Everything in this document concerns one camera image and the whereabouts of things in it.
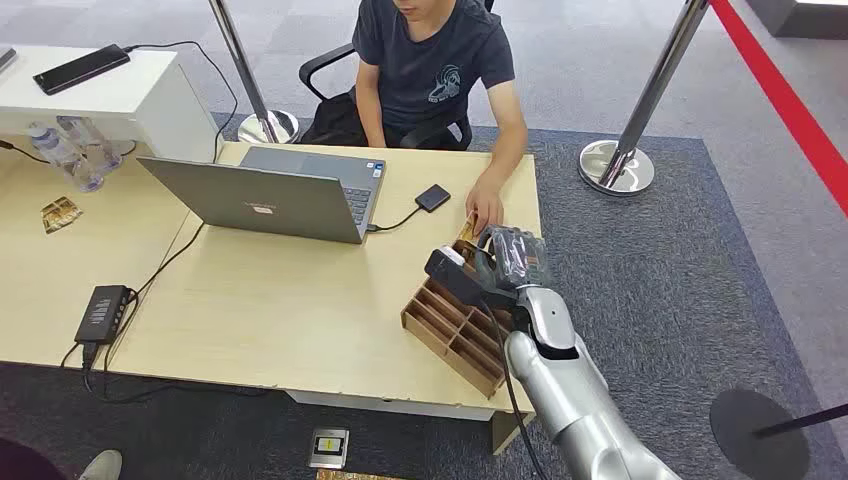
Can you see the person's left hand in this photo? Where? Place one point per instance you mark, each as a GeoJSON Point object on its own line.
{"type": "Point", "coordinates": [485, 202]}

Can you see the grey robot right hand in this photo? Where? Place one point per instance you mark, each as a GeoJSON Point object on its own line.
{"type": "Point", "coordinates": [520, 262]}

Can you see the gold card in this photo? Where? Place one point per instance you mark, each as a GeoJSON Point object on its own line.
{"type": "Point", "coordinates": [469, 228]}

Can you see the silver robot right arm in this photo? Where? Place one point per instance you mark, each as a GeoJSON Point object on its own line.
{"type": "Point", "coordinates": [570, 397]}

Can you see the person's right forearm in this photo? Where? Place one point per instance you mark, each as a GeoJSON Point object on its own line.
{"type": "Point", "coordinates": [373, 126]}

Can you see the person's left forearm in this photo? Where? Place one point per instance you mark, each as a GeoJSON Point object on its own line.
{"type": "Point", "coordinates": [509, 156]}

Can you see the black card reader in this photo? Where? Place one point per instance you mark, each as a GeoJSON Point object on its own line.
{"type": "Point", "coordinates": [432, 198]}

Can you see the wooden card holder rack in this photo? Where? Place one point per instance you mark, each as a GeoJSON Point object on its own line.
{"type": "Point", "coordinates": [450, 331]}

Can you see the person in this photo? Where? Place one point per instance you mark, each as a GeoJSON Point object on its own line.
{"type": "Point", "coordinates": [430, 66]}

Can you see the dark grey rug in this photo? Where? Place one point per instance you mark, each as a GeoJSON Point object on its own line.
{"type": "Point", "coordinates": [649, 278]}

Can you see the black office chair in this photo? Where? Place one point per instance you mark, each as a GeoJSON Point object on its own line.
{"type": "Point", "coordinates": [331, 112]}

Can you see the grey laptop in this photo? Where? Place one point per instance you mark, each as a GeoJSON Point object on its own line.
{"type": "Point", "coordinates": [278, 199]}

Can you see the metal floor socket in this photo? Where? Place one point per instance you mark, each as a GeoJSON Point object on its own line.
{"type": "Point", "coordinates": [329, 448]}

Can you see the red barrier belt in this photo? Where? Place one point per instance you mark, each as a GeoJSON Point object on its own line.
{"type": "Point", "coordinates": [788, 106]}

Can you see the dark plinth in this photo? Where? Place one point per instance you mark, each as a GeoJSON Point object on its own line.
{"type": "Point", "coordinates": [802, 20]}

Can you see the white cabinet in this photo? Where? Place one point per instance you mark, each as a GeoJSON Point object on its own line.
{"type": "Point", "coordinates": [132, 99]}

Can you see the clear plastic water bottle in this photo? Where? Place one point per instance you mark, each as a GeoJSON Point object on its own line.
{"type": "Point", "coordinates": [63, 156]}
{"type": "Point", "coordinates": [93, 142]}

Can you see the black USB hub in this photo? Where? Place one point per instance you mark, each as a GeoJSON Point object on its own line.
{"type": "Point", "coordinates": [102, 314]}

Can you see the gold foil packet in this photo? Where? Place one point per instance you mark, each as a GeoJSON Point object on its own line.
{"type": "Point", "coordinates": [61, 214]}

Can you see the black smartphone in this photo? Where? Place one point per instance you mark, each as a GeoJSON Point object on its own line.
{"type": "Point", "coordinates": [81, 69]}

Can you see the grey shoe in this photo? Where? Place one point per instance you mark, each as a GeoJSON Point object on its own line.
{"type": "Point", "coordinates": [102, 466]}

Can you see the dark device edge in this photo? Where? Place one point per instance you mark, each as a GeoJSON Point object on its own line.
{"type": "Point", "coordinates": [6, 60]}

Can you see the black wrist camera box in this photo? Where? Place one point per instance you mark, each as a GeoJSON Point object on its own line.
{"type": "Point", "coordinates": [457, 275]}

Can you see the chrome stanchion post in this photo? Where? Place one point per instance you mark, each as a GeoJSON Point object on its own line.
{"type": "Point", "coordinates": [248, 73]}
{"type": "Point", "coordinates": [646, 99]}

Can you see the black stanchion post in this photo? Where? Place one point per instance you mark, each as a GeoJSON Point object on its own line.
{"type": "Point", "coordinates": [755, 430]}

